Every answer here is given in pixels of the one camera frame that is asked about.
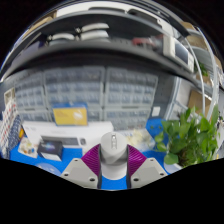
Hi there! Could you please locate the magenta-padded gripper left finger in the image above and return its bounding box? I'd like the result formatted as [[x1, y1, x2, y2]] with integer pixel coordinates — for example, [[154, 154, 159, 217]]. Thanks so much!
[[60, 143, 103, 190]]

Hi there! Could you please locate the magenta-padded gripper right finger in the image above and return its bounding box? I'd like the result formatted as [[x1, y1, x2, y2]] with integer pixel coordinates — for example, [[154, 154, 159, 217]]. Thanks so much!
[[125, 143, 168, 190]]

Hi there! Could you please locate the white grey computer mouse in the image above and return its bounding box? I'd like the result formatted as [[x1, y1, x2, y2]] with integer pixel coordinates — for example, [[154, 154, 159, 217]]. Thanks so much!
[[99, 131, 129, 181]]

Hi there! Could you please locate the large blue desk mat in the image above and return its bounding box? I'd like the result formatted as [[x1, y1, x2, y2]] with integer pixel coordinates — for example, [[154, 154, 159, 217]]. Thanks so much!
[[8, 118, 175, 191]]

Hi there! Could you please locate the clear plastic box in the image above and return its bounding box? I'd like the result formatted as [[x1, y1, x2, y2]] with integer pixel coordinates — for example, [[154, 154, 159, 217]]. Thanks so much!
[[128, 128, 156, 153]]

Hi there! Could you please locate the long white keyboard box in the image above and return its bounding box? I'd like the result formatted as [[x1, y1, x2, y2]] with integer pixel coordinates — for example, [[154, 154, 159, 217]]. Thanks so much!
[[21, 120, 115, 148]]

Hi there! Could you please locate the potted green leafy plant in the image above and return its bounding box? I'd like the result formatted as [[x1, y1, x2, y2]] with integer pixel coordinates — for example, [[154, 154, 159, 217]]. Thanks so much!
[[154, 105, 222, 174]]

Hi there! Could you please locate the yellow and blue box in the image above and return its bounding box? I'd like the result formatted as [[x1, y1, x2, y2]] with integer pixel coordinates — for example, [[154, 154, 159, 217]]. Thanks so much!
[[52, 102, 89, 127]]

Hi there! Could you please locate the navy white-dotted cloth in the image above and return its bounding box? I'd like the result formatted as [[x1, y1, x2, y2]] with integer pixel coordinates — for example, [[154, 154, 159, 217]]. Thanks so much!
[[5, 114, 24, 158]]

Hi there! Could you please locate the dark metal shelf unit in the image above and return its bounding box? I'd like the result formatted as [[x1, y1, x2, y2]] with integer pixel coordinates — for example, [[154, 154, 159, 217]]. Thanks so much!
[[0, 5, 224, 118]]

